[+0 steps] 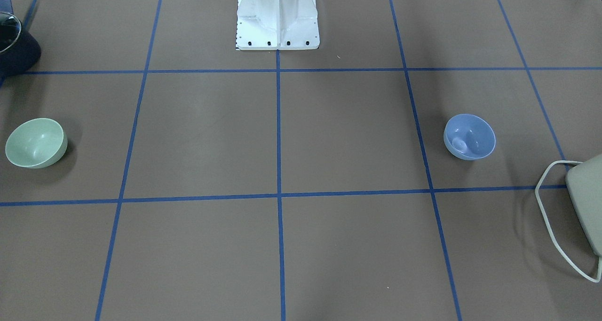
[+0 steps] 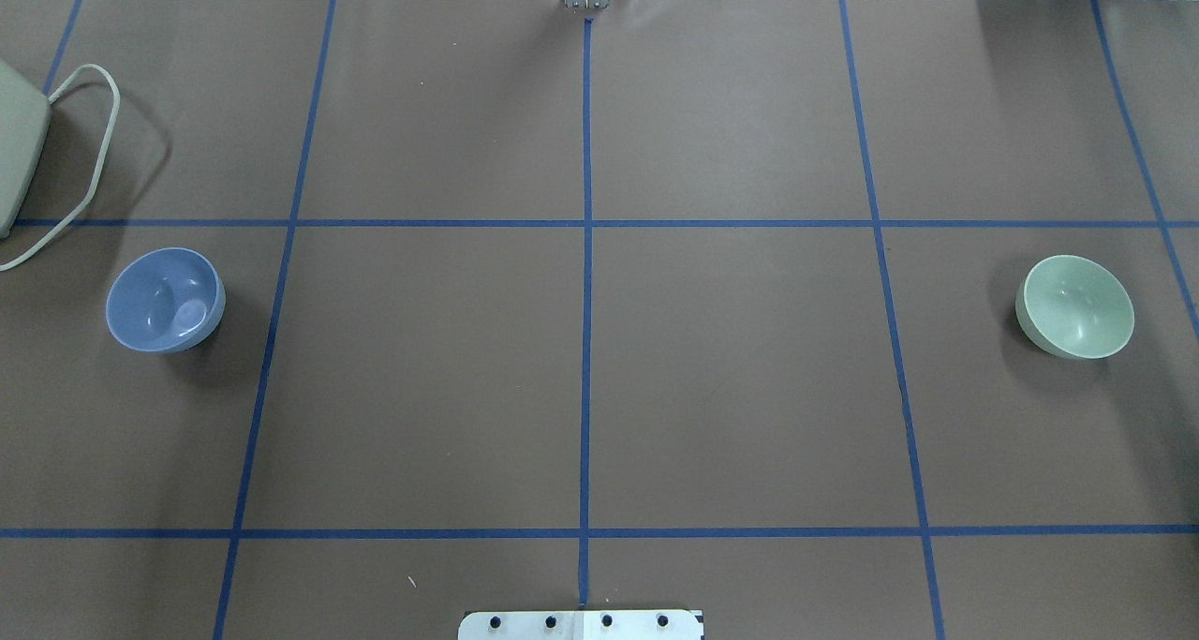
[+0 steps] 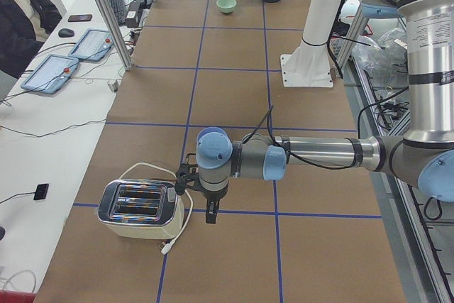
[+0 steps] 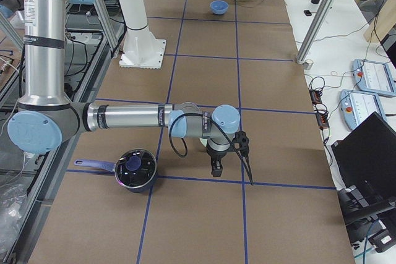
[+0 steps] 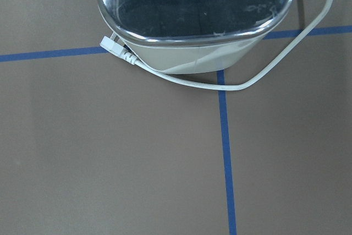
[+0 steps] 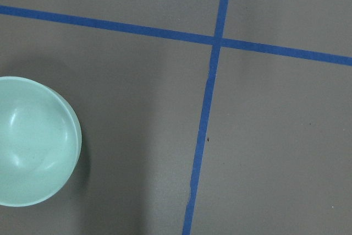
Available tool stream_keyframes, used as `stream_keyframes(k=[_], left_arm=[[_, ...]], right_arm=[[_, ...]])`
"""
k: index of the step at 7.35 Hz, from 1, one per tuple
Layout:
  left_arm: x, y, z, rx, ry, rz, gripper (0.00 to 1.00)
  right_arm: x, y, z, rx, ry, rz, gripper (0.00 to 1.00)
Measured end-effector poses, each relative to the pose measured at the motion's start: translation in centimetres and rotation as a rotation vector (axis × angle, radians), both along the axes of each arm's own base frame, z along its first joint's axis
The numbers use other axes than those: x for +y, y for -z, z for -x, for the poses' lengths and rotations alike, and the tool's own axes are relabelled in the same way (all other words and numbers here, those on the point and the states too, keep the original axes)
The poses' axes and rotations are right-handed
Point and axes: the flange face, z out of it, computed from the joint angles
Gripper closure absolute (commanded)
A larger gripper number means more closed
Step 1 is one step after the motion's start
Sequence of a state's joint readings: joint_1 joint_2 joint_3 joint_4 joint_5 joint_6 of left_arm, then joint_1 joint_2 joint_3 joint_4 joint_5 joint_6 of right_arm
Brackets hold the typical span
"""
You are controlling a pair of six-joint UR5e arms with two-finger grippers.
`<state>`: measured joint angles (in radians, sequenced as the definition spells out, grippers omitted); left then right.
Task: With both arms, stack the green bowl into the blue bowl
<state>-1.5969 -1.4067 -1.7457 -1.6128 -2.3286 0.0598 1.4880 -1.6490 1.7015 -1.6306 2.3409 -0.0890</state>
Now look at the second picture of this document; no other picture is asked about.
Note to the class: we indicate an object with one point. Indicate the brown table mat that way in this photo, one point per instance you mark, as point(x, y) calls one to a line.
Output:
point(685, 303)

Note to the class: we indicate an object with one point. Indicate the white pedestal base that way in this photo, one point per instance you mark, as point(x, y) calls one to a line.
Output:
point(583, 624)

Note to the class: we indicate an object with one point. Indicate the beige toaster appliance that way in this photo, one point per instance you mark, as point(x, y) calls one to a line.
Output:
point(25, 115)

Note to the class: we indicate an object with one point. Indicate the green bowl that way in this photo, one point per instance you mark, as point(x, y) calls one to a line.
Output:
point(1074, 308)

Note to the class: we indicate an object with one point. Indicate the blue bowl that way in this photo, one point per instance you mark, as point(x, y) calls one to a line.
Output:
point(166, 301)

